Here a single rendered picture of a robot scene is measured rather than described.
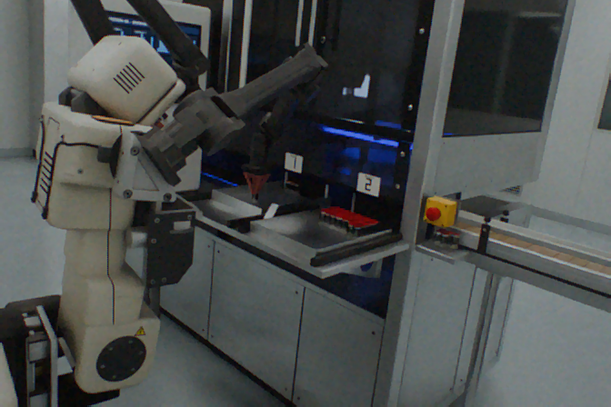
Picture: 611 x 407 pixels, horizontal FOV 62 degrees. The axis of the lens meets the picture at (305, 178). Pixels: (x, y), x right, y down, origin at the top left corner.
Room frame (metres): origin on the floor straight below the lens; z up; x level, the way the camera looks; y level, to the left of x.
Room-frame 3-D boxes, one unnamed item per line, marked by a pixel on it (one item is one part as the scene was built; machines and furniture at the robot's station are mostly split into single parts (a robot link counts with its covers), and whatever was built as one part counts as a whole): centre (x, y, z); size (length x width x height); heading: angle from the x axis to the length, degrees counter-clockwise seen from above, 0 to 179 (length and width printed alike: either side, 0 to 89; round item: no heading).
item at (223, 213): (1.58, 0.03, 0.87); 0.70 x 0.48 x 0.02; 48
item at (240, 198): (1.75, 0.11, 0.90); 0.34 x 0.26 x 0.04; 138
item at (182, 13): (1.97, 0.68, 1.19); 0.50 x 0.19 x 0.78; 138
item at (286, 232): (1.43, -0.07, 0.90); 0.34 x 0.26 x 0.04; 138
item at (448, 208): (1.44, -0.41, 1.00); 0.08 x 0.07 x 0.07; 138
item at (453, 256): (1.46, -0.45, 0.87); 0.14 x 0.13 x 0.02; 138
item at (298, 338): (2.52, 0.09, 0.44); 2.06 x 1.00 x 0.88; 48
